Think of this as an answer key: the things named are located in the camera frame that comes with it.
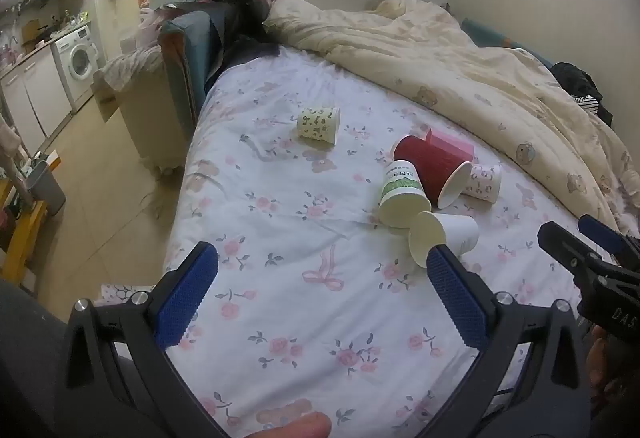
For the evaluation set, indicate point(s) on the green label paper cup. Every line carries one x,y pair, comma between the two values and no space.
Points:
402,195

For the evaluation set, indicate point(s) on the grey trash bin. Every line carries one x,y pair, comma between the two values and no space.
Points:
46,188

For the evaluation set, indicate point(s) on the cardboard box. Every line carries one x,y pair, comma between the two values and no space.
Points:
105,102

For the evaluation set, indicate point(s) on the white washing machine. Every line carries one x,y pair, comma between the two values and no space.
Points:
77,60

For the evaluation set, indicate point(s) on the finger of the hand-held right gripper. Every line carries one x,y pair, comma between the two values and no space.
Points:
602,232
562,240

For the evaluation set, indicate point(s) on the pink blanket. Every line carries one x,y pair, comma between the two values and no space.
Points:
132,65

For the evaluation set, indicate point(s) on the dark clothes pile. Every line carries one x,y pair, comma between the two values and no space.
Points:
235,12

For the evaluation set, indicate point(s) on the cream cup with dark print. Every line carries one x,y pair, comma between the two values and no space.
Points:
317,123

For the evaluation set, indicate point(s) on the white cup with pink print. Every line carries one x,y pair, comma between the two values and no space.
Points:
484,183

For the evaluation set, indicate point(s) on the plain white paper cup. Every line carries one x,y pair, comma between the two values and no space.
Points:
450,233

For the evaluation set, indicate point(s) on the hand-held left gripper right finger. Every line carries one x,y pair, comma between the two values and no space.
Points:
457,298

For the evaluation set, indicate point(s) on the cream bear print quilt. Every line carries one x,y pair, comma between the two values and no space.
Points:
450,62

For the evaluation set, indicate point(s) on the white kitchen cabinet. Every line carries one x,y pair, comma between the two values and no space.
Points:
32,97

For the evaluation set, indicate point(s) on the pink paper cup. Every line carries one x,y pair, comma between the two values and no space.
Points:
452,143

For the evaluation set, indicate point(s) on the striped cloth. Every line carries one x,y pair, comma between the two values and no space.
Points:
589,103

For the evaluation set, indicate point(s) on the blue padded headboard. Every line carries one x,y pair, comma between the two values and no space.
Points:
192,57

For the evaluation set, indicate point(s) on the person's right hand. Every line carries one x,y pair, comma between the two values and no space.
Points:
602,360

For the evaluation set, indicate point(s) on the black clothing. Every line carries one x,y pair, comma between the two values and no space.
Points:
580,80

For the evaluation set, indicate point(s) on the red paper cup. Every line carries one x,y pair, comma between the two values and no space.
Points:
432,170

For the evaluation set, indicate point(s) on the yellow stool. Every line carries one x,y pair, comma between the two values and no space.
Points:
25,238

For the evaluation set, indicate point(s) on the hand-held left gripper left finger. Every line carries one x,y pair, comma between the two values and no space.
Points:
185,298

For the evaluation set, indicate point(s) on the person's left hand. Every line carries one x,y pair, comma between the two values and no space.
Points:
292,425

